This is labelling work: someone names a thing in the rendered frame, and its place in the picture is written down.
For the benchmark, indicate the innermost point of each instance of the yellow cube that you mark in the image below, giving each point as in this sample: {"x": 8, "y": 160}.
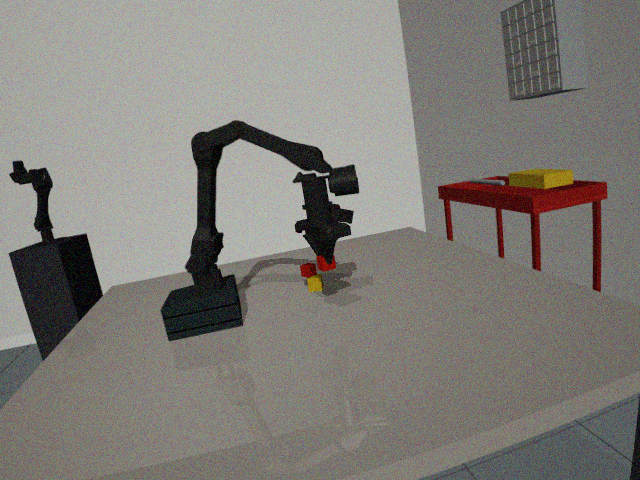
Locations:
{"x": 315, "y": 283}

